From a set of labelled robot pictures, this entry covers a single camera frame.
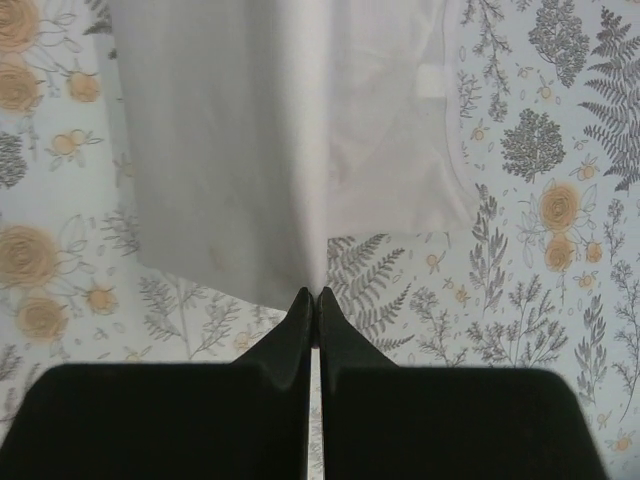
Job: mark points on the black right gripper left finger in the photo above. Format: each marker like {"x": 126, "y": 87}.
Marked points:
{"x": 247, "y": 419}

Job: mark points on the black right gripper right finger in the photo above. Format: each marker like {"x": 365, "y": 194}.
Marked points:
{"x": 384, "y": 421}

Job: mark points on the white t shirt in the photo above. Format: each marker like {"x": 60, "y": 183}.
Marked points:
{"x": 260, "y": 130}

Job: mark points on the floral patterned table mat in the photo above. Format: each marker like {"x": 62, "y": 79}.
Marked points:
{"x": 547, "y": 275}

